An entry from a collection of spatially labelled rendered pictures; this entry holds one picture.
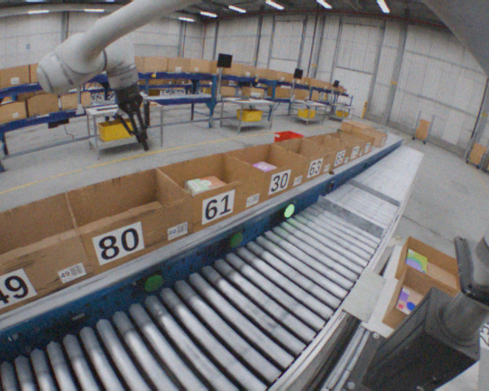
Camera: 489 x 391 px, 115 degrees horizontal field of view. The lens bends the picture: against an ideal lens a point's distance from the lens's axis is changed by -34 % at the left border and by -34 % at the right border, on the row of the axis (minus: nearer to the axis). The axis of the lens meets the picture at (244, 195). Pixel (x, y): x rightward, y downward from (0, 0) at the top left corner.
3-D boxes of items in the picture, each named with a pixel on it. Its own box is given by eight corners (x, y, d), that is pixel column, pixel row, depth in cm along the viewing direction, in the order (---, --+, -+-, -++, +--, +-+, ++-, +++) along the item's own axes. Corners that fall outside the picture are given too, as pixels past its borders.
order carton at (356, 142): (348, 163, 192) (353, 144, 183) (319, 151, 209) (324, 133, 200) (362, 157, 217) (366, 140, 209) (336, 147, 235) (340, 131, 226)
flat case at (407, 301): (423, 301, 80) (424, 299, 80) (416, 330, 68) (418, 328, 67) (399, 288, 88) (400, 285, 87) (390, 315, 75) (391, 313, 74)
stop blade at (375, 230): (378, 240, 124) (384, 229, 120) (315, 207, 151) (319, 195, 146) (378, 240, 125) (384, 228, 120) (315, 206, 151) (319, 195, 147)
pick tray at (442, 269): (457, 310, 74) (469, 296, 69) (393, 278, 94) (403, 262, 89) (456, 276, 94) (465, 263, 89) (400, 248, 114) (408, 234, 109)
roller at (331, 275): (349, 297, 90) (354, 289, 87) (261, 238, 120) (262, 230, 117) (353, 290, 93) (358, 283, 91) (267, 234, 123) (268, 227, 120)
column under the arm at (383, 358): (427, 362, 55) (489, 306, 39) (408, 425, 38) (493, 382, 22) (372, 331, 69) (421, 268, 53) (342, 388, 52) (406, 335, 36)
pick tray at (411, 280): (456, 366, 51) (473, 353, 46) (380, 322, 73) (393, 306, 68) (460, 318, 70) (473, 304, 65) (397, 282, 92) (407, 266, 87)
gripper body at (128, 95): (115, 91, 56) (124, 120, 63) (141, 81, 60) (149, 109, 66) (109, 88, 61) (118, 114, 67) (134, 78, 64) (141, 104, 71)
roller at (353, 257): (364, 274, 103) (369, 267, 100) (283, 225, 132) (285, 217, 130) (367, 268, 106) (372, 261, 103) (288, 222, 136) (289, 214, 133)
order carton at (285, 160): (260, 204, 114) (265, 171, 106) (220, 181, 131) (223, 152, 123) (303, 184, 140) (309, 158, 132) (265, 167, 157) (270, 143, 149)
